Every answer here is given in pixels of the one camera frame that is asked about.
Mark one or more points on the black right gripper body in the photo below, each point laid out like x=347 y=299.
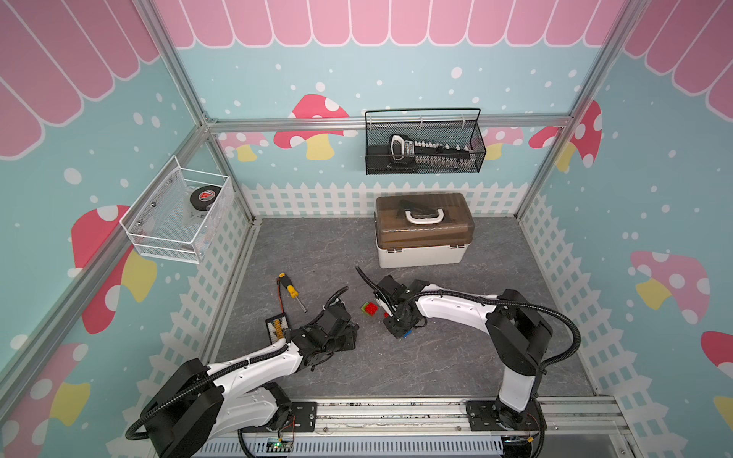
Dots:
x=394 y=312

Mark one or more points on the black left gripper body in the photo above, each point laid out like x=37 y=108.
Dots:
x=344 y=343

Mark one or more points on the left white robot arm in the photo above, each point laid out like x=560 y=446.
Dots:
x=199 y=402

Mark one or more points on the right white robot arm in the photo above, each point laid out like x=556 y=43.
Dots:
x=520 y=335

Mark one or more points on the white storage box base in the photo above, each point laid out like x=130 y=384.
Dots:
x=390 y=258

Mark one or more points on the yellow black screwdriver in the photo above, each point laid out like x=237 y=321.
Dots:
x=285 y=282

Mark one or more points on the brown translucent box lid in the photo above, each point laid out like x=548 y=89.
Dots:
x=423 y=220

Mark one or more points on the socket wrench bit set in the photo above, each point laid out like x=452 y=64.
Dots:
x=423 y=155

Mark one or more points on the black tape roll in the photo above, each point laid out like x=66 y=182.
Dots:
x=203 y=198

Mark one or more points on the black wire wall basket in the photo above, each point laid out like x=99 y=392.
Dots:
x=452 y=126

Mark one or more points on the white wire wall basket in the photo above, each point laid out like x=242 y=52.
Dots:
x=162 y=224

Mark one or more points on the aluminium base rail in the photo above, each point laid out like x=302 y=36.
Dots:
x=451 y=416

